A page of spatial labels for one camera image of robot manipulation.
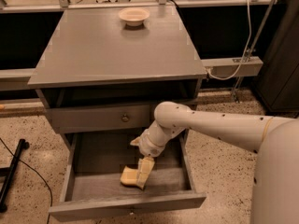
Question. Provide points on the grey wooden drawer cabinet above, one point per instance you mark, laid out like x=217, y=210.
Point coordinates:
x=94, y=58

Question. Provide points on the open grey bottom drawer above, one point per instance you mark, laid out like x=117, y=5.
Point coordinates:
x=92, y=183

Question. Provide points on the black stand leg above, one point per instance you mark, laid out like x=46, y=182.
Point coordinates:
x=8, y=173

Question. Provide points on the yellow sponge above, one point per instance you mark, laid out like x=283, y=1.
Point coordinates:
x=131, y=177

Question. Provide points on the dark grey cabinet at right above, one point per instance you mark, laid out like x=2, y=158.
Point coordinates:
x=277, y=85

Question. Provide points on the white bowl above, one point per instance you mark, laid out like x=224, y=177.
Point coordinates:
x=134, y=16

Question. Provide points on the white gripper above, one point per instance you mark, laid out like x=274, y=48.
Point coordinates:
x=146, y=146

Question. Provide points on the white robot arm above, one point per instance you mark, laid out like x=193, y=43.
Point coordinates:
x=275, y=195

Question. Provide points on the grey metal rail frame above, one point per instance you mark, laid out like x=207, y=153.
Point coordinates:
x=17, y=79

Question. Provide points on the closed grey drawer with knob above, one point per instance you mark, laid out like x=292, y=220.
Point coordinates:
x=101, y=117

